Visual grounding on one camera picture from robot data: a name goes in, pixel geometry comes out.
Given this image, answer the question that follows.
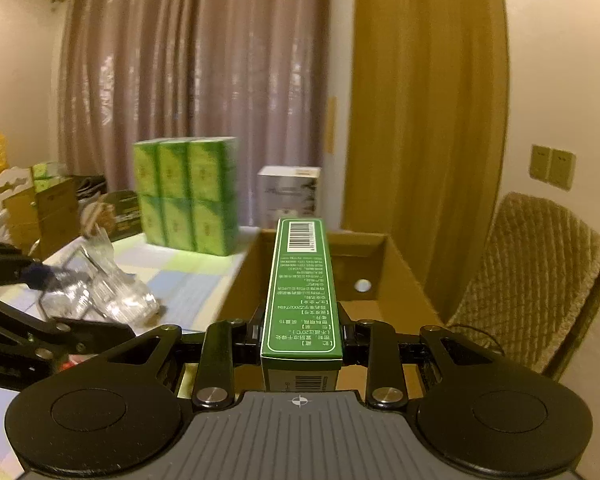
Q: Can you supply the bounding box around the white printed carton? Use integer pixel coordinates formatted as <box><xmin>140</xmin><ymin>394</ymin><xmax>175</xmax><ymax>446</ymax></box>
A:
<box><xmin>256</xmin><ymin>165</ymin><xmax>324</xmax><ymax>231</ymax></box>

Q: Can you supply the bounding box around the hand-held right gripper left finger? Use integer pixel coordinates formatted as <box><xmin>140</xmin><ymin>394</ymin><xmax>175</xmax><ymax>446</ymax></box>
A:
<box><xmin>105</xmin><ymin>307</ymin><xmax>264</xmax><ymax>409</ymax></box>

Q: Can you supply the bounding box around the mauve pleated curtain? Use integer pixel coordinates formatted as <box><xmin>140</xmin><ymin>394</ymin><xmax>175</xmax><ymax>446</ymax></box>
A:
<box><xmin>57</xmin><ymin>0</ymin><xmax>332</xmax><ymax>228</ymax></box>

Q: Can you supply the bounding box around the desktop with checked cloth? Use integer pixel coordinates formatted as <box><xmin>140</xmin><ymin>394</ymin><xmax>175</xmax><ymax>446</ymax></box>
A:
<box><xmin>0</xmin><ymin>227</ymin><xmax>261</xmax><ymax>480</ymax></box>

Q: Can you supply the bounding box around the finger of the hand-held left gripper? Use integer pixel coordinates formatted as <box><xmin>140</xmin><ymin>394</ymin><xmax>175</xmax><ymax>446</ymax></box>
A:
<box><xmin>0</xmin><ymin>292</ymin><xmax>137</xmax><ymax>392</ymax></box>
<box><xmin>0</xmin><ymin>240</ymin><xmax>57</xmax><ymax>291</ymax></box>

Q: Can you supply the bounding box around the small green tissue box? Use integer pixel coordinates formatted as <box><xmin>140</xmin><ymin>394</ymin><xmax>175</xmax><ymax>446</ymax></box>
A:
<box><xmin>32</xmin><ymin>161</ymin><xmax>67</xmax><ymax>194</ymax></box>

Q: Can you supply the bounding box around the beige wall switch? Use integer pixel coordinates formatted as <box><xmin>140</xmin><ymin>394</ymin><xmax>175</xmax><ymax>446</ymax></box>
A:
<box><xmin>550</xmin><ymin>149</ymin><xmax>577</xmax><ymax>191</ymax></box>
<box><xmin>530</xmin><ymin>144</ymin><xmax>554</xmax><ymax>182</ymax></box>

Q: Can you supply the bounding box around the small brown cardboard box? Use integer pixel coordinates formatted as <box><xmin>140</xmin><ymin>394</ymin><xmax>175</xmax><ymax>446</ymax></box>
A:
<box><xmin>4</xmin><ymin>177</ymin><xmax>82</xmax><ymax>257</ymax></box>

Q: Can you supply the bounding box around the beige door plate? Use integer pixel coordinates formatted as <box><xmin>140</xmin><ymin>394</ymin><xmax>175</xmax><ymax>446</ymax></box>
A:
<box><xmin>327</xmin><ymin>96</ymin><xmax>339</xmax><ymax>154</ymax></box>

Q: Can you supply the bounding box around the clear plastic packaging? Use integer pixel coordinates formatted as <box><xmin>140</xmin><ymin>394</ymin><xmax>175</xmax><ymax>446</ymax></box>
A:
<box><xmin>39</xmin><ymin>225</ymin><xmax>160</xmax><ymax>327</ymax></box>

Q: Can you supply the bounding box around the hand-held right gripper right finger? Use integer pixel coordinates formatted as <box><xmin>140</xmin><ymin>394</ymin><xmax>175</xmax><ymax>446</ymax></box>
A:
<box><xmin>337</xmin><ymin>305</ymin><xmax>506</xmax><ymax>409</ymax></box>

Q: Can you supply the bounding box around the black cable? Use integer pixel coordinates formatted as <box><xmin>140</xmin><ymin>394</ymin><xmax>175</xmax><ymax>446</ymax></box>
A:
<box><xmin>449</xmin><ymin>324</ymin><xmax>503</xmax><ymax>358</ymax></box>

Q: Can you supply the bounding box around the green tissue multipack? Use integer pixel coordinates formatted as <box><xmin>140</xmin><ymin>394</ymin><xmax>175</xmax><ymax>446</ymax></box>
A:
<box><xmin>132</xmin><ymin>136</ymin><xmax>240</xmax><ymax>257</ymax></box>

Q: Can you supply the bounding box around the long green medicine box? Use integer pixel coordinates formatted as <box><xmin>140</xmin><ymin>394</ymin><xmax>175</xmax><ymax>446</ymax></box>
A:
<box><xmin>259</xmin><ymin>217</ymin><xmax>344</xmax><ymax>392</ymax></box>

